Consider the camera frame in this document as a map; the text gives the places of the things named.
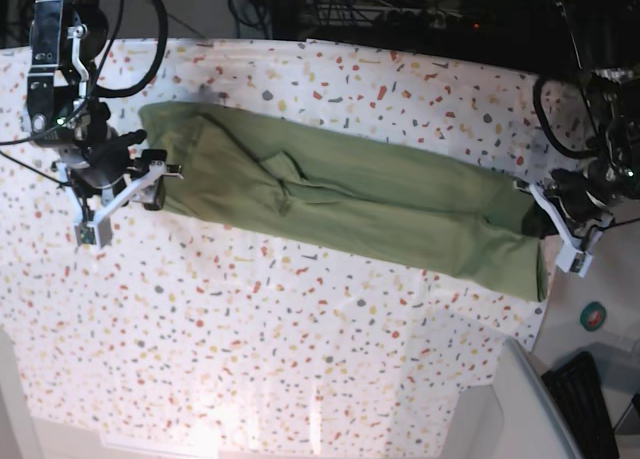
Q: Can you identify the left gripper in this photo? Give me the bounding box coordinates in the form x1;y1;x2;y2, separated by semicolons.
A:
514;169;620;277

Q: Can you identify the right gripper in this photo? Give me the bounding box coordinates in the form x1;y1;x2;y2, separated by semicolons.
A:
56;129;183;249

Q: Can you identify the green t-shirt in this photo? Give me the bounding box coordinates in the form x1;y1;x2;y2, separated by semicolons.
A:
140;102;548;301

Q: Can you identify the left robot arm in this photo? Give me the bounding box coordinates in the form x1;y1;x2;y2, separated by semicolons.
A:
520;0;639;276

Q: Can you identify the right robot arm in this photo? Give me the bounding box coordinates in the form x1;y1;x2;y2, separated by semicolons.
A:
26;0;181;248

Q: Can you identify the green tape roll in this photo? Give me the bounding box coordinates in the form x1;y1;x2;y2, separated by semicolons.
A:
579;301;607;332

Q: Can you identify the terrazzo patterned tablecloth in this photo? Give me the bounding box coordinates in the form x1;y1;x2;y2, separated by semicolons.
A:
1;40;568;458

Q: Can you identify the black keyboard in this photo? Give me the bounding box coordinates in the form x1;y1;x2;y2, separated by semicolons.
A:
542;351;620;459

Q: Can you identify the grey plastic bin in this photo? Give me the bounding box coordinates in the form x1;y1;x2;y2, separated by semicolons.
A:
493;339;583;459

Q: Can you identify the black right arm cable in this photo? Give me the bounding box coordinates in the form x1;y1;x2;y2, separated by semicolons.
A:
92;0;169;99

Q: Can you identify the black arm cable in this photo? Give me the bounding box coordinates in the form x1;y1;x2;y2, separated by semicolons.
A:
532;73;601;161
92;0;169;99

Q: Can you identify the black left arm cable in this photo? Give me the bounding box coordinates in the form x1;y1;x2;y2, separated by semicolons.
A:
532;73;601;161

